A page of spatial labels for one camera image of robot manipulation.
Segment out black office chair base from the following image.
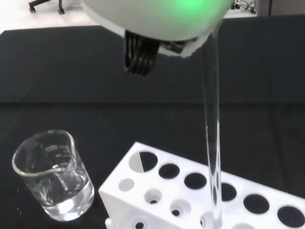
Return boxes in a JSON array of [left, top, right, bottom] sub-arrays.
[[28, 0, 65, 14]]

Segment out white test tube rack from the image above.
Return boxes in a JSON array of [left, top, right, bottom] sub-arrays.
[[98, 142, 305, 229]]

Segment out black bench cloth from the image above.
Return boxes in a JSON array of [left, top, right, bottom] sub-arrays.
[[0, 14, 305, 229]]

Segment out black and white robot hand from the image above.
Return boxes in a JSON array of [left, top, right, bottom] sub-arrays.
[[80, 0, 235, 77]]

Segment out tangled cables on floor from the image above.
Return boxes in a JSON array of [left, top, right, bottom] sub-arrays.
[[234, 0, 257, 11]]

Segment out small glass beaker with water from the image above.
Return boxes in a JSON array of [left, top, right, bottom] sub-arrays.
[[11, 130, 95, 222]]

